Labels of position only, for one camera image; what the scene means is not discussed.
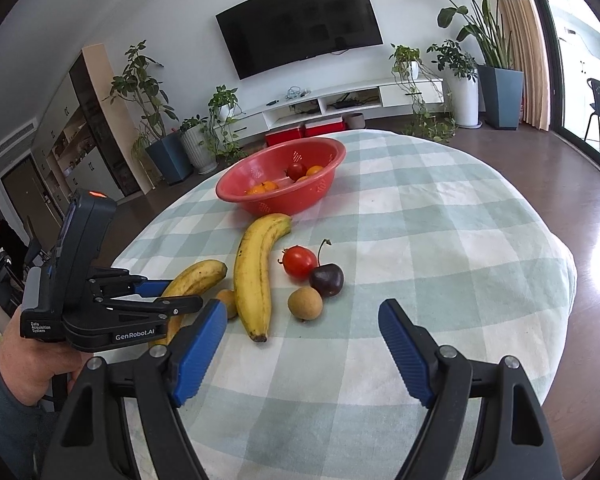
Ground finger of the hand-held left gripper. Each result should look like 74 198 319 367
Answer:
94 295 205 319
90 269 174 299

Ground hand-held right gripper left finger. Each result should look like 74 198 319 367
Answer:
39 299 229 480

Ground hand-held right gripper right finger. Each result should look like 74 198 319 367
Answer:
377 298 566 480

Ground small spotted banana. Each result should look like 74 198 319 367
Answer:
152 259 229 347

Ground red plastic bowl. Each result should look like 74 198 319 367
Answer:
215 137 347 217

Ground person's left forearm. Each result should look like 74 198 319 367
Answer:
0 345 56 480

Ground person's left hand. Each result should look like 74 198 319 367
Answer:
0 306 89 404

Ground brown longan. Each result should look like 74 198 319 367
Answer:
287 286 324 322
215 289 239 321

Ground green checked tablecloth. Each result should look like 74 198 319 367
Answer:
107 129 578 480

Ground large yellow banana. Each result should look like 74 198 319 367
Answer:
233 213 293 343

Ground dark cherry with stem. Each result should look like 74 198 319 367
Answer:
309 239 346 298

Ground blue tapered planter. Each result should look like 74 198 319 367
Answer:
145 132 193 185

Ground white ribbed planter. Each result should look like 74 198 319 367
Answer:
181 127 218 175

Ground wooden display shelf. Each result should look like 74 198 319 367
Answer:
70 45 143 196

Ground tall leafy tree plant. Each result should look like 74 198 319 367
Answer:
109 40 178 146

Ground pothos in white pot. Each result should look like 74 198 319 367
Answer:
200 85 248 162

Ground red storage box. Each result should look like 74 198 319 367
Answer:
265 127 306 147
304 117 343 138

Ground white television cabinet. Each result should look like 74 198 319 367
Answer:
230 77 443 142

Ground tall white planter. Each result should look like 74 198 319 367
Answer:
450 77 481 128

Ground dark blue square planter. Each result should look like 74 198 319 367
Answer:
476 64 525 128

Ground trailing pothos plant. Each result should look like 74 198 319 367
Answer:
389 44 456 143

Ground bushy green plant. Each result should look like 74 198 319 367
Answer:
426 40 478 81

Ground beige curtain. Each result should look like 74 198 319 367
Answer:
480 0 563 131

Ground large broad-leaf plant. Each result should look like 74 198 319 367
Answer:
395 0 531 68

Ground glass sliding door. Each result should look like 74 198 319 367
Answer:
520 0 600 186

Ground wall air vent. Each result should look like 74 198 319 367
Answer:
0 121 35 157

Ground wall television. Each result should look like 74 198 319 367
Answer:
215 0 384 80

